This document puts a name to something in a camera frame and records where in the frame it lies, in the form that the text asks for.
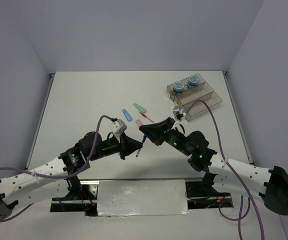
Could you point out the blue correction tape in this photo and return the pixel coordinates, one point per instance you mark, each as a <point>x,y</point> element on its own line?
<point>127,115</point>

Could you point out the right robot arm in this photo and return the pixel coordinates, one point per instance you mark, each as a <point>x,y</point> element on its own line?
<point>224,175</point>

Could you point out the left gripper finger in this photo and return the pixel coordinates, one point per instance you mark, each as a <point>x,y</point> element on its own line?
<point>127,152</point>
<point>130,143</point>

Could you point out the back transparent brown tray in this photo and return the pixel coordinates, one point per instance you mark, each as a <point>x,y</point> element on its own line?
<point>169,88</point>

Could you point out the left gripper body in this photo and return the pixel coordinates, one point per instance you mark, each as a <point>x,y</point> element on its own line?
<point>111,145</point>

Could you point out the red pen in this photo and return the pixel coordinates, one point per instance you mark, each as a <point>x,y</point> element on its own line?
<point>146,117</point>

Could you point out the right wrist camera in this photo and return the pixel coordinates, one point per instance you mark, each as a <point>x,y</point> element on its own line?
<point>179,114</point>

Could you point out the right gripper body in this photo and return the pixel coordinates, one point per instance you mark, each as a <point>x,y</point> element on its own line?
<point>174,138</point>

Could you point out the blue round jar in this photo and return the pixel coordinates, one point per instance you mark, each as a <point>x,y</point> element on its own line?
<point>178,87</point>
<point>193,81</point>

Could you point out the silver taped plate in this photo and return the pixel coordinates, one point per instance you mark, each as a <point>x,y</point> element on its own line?
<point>141,198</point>

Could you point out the blue pen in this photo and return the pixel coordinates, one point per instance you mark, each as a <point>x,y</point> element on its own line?
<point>142,142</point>

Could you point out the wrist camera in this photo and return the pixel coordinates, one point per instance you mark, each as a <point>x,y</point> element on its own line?
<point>179,114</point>
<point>118,127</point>

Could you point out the pink correction tape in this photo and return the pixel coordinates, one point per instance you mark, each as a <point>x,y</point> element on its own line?
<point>139,122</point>

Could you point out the green correction tape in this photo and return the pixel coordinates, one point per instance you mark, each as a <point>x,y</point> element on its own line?
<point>140,108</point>

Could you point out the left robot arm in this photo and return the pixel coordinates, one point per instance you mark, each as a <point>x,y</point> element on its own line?
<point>60,176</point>

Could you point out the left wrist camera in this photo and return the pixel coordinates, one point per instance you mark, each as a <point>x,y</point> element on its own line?
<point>118,127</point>

